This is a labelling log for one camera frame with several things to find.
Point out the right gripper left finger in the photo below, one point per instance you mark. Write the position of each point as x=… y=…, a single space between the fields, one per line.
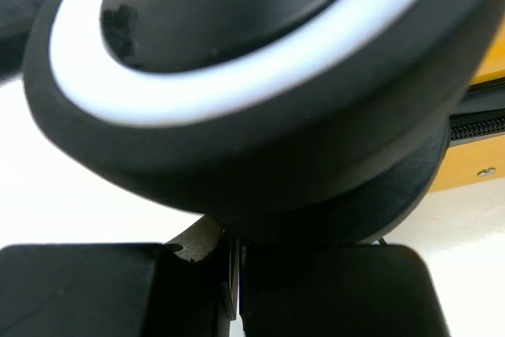
x=199 y=280

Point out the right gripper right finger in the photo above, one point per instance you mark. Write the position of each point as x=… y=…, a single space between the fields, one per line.
x=254 y=281

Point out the yellow Pikachu suitcase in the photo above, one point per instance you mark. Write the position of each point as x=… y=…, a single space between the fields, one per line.
x=280 y=119

